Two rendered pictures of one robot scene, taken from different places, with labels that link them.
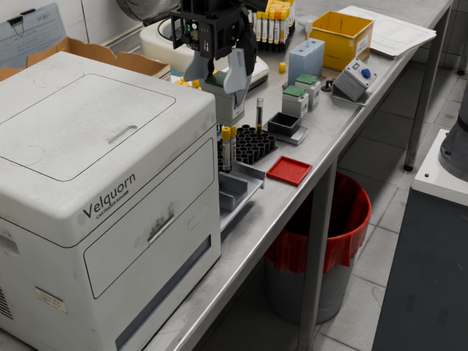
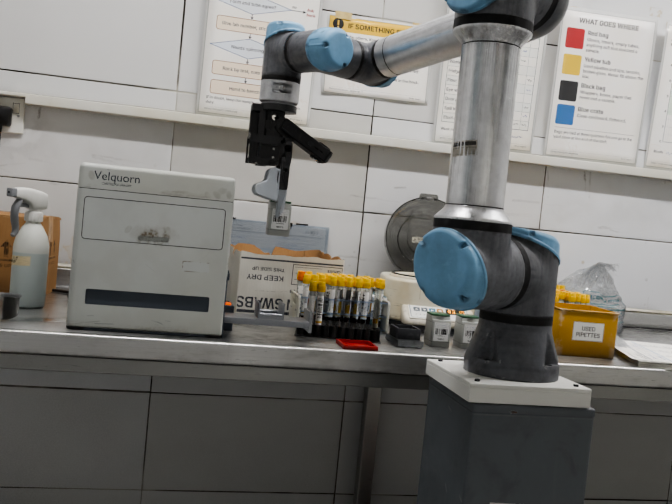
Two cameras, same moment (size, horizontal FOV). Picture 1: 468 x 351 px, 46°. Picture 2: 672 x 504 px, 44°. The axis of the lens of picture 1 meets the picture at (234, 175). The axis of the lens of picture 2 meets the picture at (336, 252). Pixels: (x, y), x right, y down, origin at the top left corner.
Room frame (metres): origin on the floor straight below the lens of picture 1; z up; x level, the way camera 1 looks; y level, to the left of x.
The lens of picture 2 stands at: (-0.28, -1.22, 1.14)
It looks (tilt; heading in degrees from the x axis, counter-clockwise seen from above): 3 degrees down; 47
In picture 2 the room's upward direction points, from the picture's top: 6 degrees clockwise
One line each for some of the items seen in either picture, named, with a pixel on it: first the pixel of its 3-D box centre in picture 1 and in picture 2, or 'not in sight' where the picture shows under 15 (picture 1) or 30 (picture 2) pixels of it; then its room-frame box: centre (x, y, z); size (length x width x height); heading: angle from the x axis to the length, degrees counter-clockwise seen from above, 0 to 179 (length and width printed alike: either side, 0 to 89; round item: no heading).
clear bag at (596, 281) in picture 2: not in sight; (584, 294); (1.80, -0.04, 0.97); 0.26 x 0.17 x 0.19; 165
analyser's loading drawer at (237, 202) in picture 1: (219, 203); (257, 313); (0.71, 0.02, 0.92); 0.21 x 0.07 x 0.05; 149
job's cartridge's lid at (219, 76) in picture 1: (224, 80); not in sight; (0.73, 0.01, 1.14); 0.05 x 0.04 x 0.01; 58
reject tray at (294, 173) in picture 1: (289, 170); (356, 344); (0.85, -0.11, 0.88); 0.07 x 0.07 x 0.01; 59
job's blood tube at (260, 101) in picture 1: (258, 120); (376, 313); (0.96, -0.05, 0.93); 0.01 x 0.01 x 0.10
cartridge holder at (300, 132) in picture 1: (284, 127); (404, 335); (0.99, -0.11, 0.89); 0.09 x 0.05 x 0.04; 59
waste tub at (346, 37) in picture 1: (338, 41); (574, 329); (1.36, -0.28, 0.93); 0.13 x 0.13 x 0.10; 55
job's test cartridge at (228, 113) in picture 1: (224, 99); (278, 219); (0.73, 0.01, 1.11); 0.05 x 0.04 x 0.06; 58
